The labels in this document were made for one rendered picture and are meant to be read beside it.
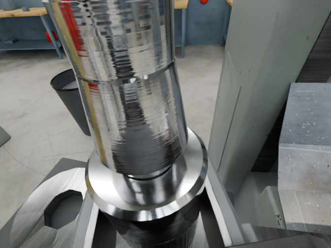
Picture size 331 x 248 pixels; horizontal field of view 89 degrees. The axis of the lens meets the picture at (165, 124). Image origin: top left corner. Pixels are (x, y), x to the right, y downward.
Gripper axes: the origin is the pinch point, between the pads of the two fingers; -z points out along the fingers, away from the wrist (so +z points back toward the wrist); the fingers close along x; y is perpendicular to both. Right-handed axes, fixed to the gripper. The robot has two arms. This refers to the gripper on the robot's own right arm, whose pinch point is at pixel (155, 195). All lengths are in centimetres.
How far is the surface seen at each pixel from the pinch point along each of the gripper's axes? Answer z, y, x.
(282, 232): -2.7, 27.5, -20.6
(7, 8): -473, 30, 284
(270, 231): -3.3, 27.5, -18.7
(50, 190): -5.8, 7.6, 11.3
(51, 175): -8.6, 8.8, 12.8
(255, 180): -22, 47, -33
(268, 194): -13.0, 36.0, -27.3
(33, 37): -506, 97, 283
